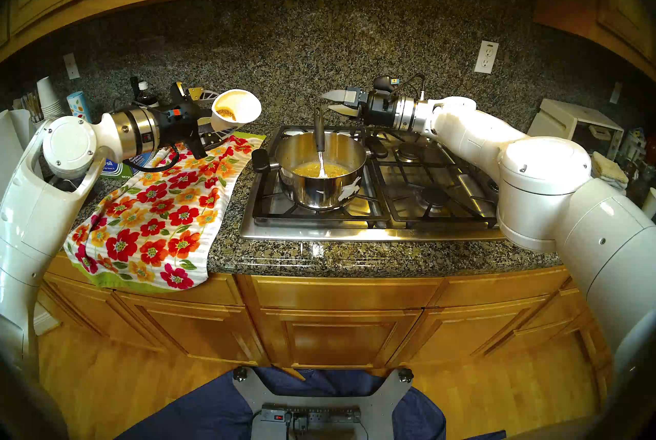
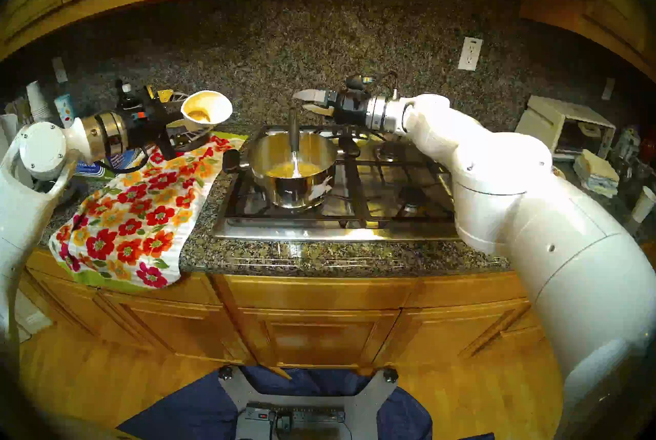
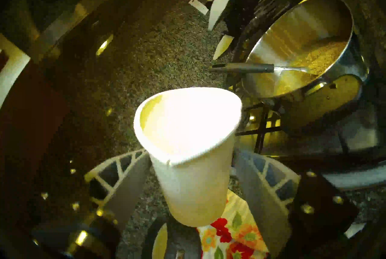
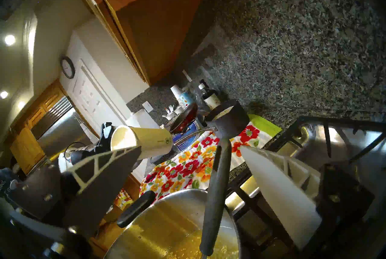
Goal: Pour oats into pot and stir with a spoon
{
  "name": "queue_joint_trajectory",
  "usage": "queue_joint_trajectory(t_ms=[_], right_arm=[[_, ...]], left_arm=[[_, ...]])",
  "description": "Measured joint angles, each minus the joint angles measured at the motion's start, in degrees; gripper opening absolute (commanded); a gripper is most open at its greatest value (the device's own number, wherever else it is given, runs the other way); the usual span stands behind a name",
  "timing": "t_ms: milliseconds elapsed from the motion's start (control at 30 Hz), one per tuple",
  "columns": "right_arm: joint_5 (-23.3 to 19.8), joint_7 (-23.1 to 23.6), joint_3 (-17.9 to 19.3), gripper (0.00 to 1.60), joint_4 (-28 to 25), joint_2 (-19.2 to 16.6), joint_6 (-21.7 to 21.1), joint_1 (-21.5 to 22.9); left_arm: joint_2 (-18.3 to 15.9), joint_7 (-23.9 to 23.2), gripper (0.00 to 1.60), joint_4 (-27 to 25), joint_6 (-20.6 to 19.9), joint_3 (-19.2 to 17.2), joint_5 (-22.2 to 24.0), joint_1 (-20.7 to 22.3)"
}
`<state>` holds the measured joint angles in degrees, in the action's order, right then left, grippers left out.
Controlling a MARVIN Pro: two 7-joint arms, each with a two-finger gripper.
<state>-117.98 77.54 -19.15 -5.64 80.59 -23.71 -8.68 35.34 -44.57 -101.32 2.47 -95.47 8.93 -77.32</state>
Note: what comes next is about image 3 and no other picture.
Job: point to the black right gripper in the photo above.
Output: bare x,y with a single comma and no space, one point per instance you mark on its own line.
244,5

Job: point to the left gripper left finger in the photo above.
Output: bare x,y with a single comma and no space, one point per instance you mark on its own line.
129,183

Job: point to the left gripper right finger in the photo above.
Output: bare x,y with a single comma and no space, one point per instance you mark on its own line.
262,189

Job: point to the white paper cup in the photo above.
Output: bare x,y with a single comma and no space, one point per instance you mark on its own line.
190,146

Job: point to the stainless steel pot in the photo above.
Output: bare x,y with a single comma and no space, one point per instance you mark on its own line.
301,35

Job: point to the floral kitchen towel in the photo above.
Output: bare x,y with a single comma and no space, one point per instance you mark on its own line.
235,237

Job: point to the small dark saucepan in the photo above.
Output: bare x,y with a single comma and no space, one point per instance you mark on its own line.
181,243

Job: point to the stainless gas cooktop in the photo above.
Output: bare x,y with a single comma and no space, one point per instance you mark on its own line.
355,140

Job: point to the white wall power outlet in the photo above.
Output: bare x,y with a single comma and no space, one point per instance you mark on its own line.
198,5

